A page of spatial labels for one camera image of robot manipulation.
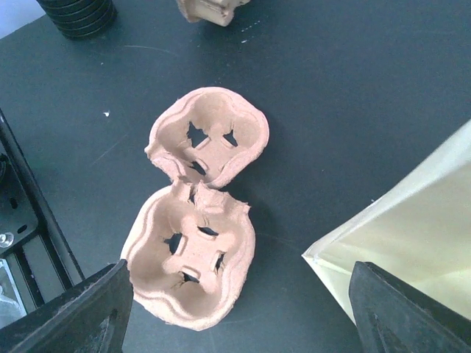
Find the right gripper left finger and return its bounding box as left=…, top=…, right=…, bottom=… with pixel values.
left=1, top=260, right=132, bottom=352

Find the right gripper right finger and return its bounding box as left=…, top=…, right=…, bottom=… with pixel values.
left=349, top=261, right=470, bottom=352

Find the kraft paper bag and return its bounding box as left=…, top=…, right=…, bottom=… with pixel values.
left=302, top=123, right=470, bottom=318

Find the brown pulp cup carrier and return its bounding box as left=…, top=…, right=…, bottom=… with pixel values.
left=121, top=87, right=269, bottom=331

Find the black lid stack left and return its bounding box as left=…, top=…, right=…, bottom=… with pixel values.
left=37, top=0, right=118, bottom=40

